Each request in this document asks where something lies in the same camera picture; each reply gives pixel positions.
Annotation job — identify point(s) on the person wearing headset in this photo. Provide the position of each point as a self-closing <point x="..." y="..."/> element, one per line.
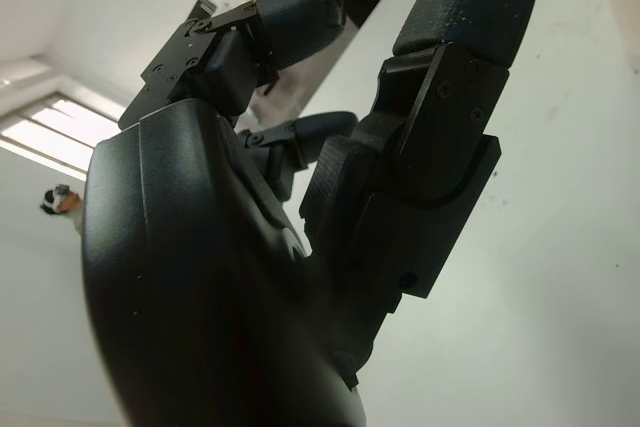
<point x="62" y="202"/>

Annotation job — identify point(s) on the bright window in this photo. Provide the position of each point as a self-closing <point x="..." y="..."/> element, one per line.
<point x="55" y="132"/>

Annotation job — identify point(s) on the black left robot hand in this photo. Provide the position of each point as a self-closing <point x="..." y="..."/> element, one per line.
<point x="200" y="272"/>

